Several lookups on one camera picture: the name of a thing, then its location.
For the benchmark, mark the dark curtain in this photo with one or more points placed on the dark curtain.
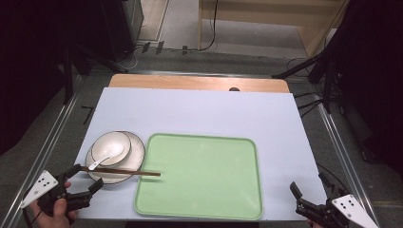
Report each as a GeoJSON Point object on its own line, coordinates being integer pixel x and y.
{"type": "Point", "coordinates": [374, 79]}
{"type": "Point", "coordinates": [28, 63]}

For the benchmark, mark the person's left hand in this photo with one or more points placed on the person's left hand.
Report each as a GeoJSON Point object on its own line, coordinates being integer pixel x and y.
{"type": "Point", "coordinates": [58, 215]}

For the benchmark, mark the metal floor rail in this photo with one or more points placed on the metal floor rail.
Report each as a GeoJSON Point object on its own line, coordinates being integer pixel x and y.
{"type": "Point", "coordinates": [41, 155]}
{"type": "Point", "coordinates": [345, 158]}

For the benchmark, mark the white bowl with dark rim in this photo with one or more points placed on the white bowl with dark rim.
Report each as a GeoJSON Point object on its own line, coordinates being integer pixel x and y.
{"type": "Point", "coordinates": [111, 142]}

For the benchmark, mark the person's right hand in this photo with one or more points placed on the person's right hand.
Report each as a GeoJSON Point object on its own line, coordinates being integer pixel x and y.
{"type": "Point", "coordinates": [313, 224]}

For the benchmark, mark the brown wooden chopstick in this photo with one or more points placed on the brown wooden chopstick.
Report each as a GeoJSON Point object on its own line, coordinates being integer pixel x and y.
{"type": "Point", "coordinates": [126, 171]}
{"type": "Point", "coordinates": [120, 173]}

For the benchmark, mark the white plate with dark rim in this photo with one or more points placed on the white plate with dark rim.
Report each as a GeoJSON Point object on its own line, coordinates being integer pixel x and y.
{"type": "Point", "coordinates": [134, 153]}

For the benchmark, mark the black tripod stand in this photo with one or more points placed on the black tripod stand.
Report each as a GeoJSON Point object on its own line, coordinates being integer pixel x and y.
{"type": "Point", "coordinates": [297, 68]}

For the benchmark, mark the white ceramic spoon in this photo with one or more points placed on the white ceramic spoon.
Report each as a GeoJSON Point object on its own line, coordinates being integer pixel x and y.
{"type": "Point", "coordinates": [112, 150]}

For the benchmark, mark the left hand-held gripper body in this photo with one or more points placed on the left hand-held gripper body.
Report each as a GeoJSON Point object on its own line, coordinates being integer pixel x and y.
{"type": "Point", "coordinates": [39, 187]}

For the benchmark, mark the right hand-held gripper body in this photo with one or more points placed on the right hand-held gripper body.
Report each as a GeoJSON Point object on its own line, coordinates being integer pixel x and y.
{"type": "Point", "coordinates": [345, 205]}

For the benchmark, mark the light green tray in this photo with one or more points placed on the light green tray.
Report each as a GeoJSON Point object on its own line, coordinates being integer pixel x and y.
{"type": "Point", "coordinates": [202, 177]}

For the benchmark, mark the wooden table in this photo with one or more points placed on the wooden table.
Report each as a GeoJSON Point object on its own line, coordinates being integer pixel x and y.
{"type": "Point", "coordinates": [177, 82]}

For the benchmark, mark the light wooden frame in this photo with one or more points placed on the light wooden frame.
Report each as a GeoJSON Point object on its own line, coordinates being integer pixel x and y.
{"type": "Point", "coordinates": [313, 34]}

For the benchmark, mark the black cabinet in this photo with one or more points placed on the black cabinet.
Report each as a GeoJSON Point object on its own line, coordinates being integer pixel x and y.
{"type": "Point", "coordinates": [114, 28]}

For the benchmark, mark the white board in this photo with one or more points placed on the white board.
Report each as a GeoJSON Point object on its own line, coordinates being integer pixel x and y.
{"type": "Point", "coordinates": [196, 110]}

